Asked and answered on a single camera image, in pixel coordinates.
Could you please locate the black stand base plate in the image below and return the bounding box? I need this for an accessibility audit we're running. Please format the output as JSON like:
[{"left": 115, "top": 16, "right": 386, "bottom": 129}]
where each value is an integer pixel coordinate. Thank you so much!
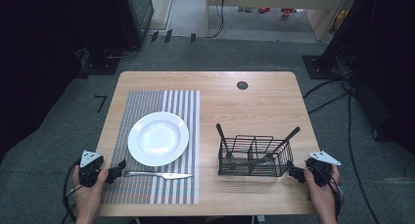
[
  {"left": 77, "top": 47, "right": 124, "bottom": 77},
  {"left": 301, "top": 54, "right": 339, "bottom": 80}
]

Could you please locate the red tool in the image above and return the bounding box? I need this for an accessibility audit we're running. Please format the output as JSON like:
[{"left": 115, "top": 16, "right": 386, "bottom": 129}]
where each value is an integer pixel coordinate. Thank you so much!
[{"left": 280, "top": 7, "right": 298, "bottom": 21}]

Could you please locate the silver table knife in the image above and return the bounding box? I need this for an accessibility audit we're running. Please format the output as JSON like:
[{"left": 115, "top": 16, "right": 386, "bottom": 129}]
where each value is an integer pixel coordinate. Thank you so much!
[{"left": 122, "top": 169, "right": 195, "bottom": 181}]

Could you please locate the left hand-held gripper cable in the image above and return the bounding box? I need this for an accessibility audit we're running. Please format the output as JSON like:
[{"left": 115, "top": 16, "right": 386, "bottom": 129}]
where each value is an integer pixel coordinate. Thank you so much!
[{"left": 62, "top": 160, "right": 81, "bottom": 224}]

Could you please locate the striped woven placemat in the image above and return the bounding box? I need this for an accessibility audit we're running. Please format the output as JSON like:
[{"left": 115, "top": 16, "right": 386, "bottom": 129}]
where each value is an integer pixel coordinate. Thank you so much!
[{"left": 103, "top": 89, "right": 201, "bottom": 205}]

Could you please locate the white round plate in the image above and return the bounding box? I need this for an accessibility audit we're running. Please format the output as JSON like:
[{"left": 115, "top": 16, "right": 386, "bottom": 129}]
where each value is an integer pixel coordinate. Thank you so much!
[{"left": 127, "top": 111, "right": 191, "bottom": 168}]

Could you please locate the person's right hand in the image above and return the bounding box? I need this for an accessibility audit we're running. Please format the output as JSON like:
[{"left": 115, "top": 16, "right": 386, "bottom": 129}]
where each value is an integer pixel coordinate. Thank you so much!
[{"left": 302, "top": 164, "right": 342, "bottom": 217}]

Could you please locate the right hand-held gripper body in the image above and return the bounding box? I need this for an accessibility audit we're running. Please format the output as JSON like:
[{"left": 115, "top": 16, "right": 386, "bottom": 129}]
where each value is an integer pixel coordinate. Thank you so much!
[{"left": 304, "top": 150, "right": 343, "bottom": 188}]

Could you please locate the black wire cutlery basket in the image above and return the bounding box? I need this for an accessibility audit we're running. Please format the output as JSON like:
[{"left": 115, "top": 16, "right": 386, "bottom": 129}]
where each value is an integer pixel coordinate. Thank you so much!
[{"left": 216, "top": 134, "right": 295, "bottom": 178}]

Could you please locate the black cabinet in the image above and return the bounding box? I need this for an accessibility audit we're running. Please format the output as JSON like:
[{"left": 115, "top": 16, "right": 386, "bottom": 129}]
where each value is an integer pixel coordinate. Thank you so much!
[{"left": 112, "top": 0, "right": 155, "bottom": 50}]

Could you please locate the black hanging cable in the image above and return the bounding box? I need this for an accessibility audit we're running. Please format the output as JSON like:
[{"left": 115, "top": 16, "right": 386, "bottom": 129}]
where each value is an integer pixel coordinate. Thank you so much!
[{"left": 205, "top": 0, "right": 227, "bottom": 40}]

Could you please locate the person's left hand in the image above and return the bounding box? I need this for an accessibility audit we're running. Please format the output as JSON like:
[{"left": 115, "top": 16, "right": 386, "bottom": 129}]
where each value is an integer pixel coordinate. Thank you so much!
[{"left": 71, "top": 165, "right": 110, "bottom": 219}]

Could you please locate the yellow object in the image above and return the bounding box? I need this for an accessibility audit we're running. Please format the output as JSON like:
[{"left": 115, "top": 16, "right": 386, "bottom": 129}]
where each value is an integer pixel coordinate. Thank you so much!
[{"left": 332, "top": 9, "right": 349, "bottom": 33}]

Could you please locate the long black floor cable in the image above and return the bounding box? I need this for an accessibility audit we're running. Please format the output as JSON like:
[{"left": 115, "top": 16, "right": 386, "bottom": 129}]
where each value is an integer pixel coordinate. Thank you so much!
[{"left": 346, "top": 91, "right": 381, "bottom": 224}]

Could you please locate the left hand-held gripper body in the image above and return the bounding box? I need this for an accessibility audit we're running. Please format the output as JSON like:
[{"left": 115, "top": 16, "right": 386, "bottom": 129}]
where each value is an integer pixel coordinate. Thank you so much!
[{"left": 77, "top": 149, "right": 106, "bottom": 189}]

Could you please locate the black-handled utensil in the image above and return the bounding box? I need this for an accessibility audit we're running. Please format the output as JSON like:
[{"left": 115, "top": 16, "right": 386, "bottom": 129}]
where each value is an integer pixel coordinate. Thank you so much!
[
  {"left": 263, "top": 125, "right": 301, "bottom": 159},
  {"left": 215, "top": 122, "right": 234, "bottom": 159}
]

